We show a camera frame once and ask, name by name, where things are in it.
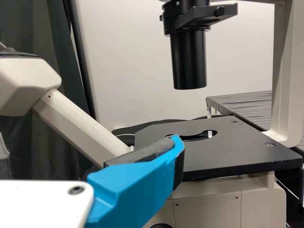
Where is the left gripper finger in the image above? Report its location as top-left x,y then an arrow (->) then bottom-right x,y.
86,134 -> 186,228

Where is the black platform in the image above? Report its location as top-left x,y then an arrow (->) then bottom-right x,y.
205,90 -> 274,131

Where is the cream microscope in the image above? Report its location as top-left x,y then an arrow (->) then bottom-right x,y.
0,0 -> 304,228

